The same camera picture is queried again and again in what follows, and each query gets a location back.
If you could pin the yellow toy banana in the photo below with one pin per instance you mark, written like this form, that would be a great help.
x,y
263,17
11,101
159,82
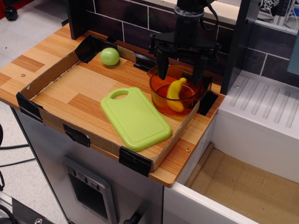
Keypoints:
x,y
173,99

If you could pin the grey toy dishwasher cabinet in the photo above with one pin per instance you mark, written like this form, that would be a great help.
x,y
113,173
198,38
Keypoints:
x,y
90,187

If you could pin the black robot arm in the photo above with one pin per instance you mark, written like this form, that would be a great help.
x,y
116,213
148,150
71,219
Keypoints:
x,y
194,7

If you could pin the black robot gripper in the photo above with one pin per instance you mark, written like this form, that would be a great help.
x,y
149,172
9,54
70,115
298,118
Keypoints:
x,y
184,43

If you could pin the black caster wheel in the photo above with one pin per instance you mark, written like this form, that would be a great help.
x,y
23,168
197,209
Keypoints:
x,y
10,13

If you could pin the green plastic cutting board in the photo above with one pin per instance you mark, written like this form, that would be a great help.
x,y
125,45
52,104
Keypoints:
x,y
136,120

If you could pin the white toy sink unit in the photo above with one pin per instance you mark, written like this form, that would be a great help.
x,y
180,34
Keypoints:
x,y
246,168

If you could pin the dark grey vertical post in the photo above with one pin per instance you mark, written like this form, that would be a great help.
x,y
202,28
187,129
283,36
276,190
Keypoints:
x,y
247,16

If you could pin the orange transparent pot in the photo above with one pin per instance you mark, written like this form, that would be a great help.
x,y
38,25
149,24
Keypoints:
x,y
190,94

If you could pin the green toy apple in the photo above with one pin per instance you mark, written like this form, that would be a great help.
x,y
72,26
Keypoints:
x,y
109,56

